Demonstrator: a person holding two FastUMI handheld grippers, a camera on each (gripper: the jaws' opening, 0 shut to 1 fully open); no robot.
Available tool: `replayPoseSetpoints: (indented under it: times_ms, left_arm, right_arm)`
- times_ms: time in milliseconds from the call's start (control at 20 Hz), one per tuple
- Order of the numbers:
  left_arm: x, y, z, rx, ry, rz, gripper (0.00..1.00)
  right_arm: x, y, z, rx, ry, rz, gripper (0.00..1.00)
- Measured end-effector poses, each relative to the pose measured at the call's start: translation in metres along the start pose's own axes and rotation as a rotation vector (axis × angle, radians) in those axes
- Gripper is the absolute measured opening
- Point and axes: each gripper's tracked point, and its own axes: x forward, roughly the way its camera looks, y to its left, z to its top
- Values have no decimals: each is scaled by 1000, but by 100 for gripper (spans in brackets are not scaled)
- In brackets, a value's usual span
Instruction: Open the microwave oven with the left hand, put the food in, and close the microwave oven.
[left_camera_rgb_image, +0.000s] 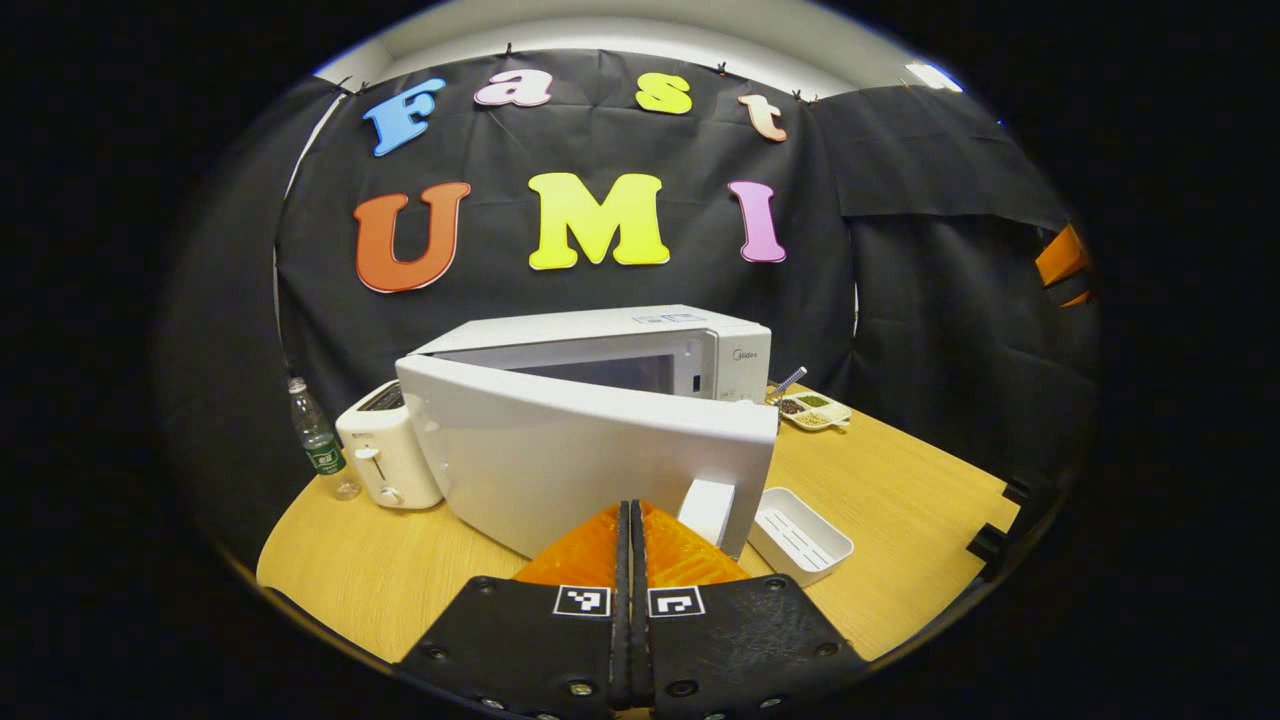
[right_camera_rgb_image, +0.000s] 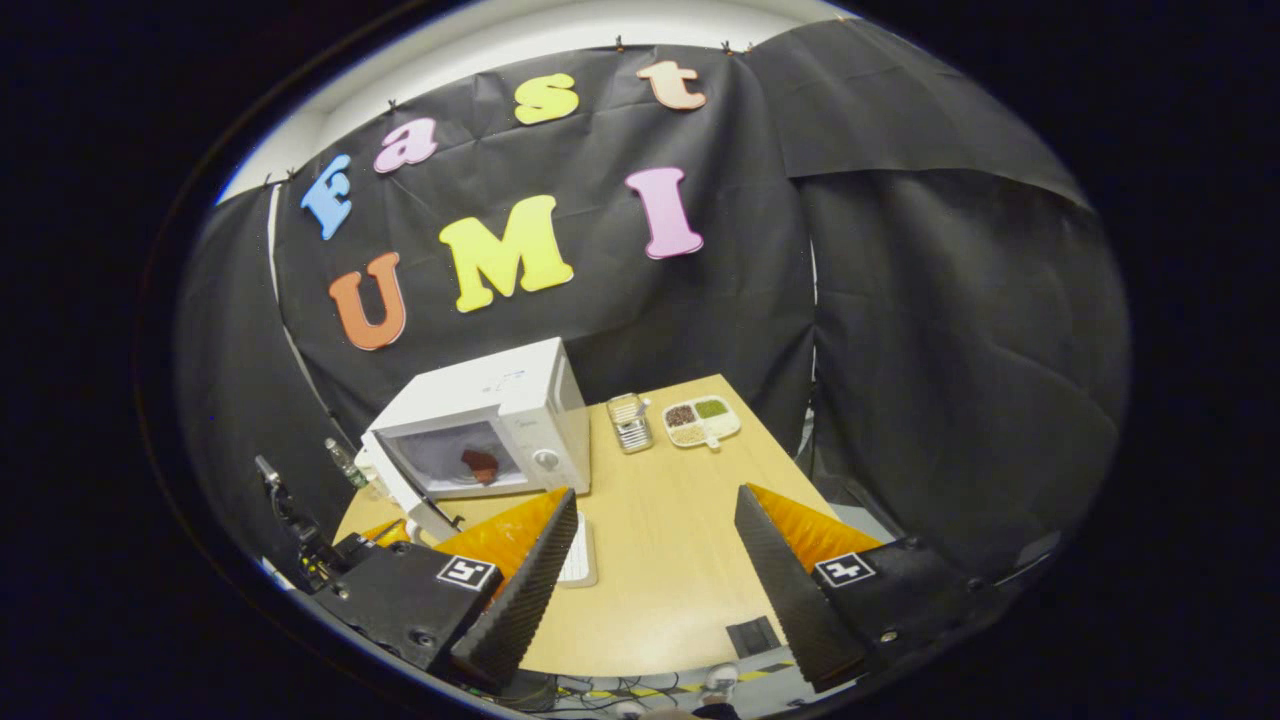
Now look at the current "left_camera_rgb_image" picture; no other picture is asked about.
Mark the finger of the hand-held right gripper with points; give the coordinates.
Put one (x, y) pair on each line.
(1062, 258)

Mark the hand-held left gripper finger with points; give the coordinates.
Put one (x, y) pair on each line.
(623, 660)
(640, 660)

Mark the white microwave oven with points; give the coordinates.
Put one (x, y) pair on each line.
(560, 450)

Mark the black backdrop cloth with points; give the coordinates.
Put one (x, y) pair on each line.
(900, 350)

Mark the small white rectangular tray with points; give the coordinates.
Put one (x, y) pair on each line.
(800, 540)

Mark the ceiling light panel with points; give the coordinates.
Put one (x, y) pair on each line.
(933, 77)

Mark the white divided dish with beans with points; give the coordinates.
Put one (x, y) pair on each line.
(815, 412)

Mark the white toaster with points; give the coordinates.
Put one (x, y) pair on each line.
(385, 450)

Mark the clear green-label water bottle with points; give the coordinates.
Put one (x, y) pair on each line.
(322, 450)

